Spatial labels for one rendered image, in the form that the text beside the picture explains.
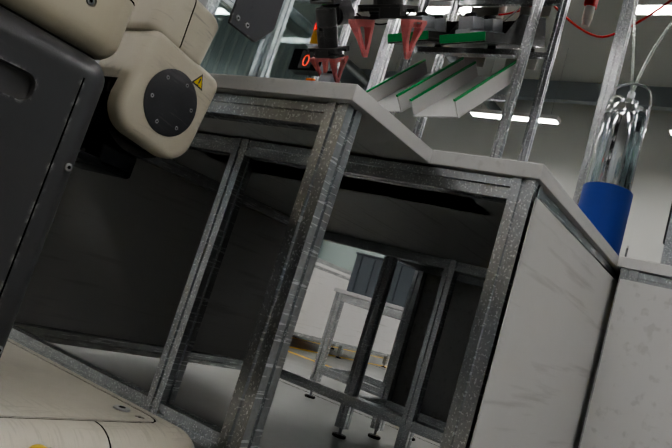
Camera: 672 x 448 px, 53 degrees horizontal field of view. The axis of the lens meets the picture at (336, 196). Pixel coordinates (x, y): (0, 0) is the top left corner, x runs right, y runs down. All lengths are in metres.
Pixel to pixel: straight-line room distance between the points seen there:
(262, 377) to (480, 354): 0.39
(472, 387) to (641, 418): 0.74
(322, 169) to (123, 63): 0.35
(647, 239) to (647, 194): 0.78
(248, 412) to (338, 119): 0.49
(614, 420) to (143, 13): 1.46
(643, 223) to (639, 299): 10.53
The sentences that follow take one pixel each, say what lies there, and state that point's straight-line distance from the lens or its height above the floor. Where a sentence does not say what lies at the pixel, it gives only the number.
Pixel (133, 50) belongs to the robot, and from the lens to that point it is 1.07.
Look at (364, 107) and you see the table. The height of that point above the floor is 0.83.
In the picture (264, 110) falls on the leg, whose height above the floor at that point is 0.80.
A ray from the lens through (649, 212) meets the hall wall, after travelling 12.51.
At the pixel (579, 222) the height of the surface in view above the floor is 0.83.
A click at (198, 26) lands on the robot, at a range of 1.12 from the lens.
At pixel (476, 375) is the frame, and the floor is 0.46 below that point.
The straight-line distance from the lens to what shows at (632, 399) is 1.92.
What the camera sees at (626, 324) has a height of 0.69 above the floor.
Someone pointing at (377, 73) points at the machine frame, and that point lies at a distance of 3.25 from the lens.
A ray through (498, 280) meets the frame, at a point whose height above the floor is 0.64.
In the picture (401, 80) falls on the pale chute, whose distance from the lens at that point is 1.83.
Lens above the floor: 0.50
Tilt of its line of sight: 9 degrees up
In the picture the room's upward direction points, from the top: 17 degrees clockwise
